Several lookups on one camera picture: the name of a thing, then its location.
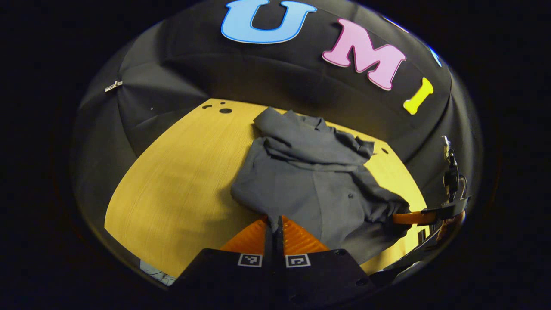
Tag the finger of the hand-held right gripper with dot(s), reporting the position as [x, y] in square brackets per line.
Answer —
[413, 218]

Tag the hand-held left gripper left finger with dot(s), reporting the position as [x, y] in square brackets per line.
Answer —
[268, 245]

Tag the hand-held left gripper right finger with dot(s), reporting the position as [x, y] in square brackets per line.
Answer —
[280, 245]

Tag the grey collared shirt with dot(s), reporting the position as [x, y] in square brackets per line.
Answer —
[310, 189]

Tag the black clamp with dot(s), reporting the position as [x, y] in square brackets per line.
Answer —
[451, 176]

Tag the black backdrop cloth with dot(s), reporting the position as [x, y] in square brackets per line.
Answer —
[258, 73]

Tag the silver metal clip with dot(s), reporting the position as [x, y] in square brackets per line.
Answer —
[113, 86]

